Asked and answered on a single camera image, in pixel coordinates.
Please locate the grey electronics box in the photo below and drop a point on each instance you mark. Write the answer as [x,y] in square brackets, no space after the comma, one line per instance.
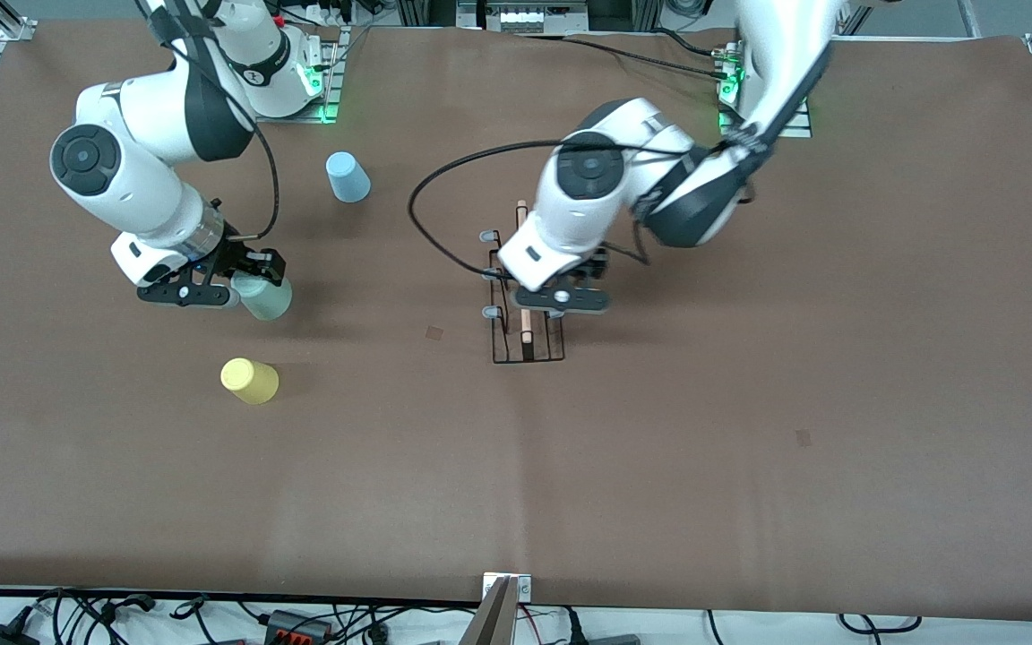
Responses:
[520,18]

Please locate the small metal bracket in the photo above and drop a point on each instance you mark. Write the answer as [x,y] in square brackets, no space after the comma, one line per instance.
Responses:
[525,587]

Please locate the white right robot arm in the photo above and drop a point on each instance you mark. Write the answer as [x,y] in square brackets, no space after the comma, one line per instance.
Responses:
[131,188]

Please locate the black power adapter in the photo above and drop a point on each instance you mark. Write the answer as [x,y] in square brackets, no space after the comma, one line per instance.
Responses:
[1,636]

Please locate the grey camera stand beam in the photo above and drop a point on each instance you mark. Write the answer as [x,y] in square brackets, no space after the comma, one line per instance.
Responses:
[491,623]

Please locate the white power strip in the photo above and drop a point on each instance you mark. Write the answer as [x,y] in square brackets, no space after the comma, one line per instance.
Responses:
[319,11]

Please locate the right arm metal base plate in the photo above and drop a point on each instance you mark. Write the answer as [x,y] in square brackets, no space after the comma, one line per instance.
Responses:
[283,117]

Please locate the table cover sheet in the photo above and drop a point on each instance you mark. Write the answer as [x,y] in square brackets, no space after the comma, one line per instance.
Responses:
[516,448]

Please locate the black orange power strip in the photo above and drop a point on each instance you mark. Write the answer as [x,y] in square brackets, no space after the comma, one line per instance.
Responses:
[296,625]

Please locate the yellow plastic cup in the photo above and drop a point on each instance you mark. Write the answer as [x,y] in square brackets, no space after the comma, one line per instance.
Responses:
[250,381]

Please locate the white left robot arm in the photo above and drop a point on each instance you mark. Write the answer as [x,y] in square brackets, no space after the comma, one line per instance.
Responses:
[632,125]

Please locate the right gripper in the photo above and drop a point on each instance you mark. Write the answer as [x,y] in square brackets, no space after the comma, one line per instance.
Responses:
[236,253]

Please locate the pale green plastic cup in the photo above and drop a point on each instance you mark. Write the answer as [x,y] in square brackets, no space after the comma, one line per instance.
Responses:
[267,303]

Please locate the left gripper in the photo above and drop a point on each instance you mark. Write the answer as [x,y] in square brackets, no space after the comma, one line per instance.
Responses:
[595,265]

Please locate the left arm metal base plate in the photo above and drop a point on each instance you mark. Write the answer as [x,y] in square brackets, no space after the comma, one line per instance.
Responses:
[798,130]

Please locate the light blue plastic cup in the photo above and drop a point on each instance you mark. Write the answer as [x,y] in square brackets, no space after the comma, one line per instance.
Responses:
[348,179]

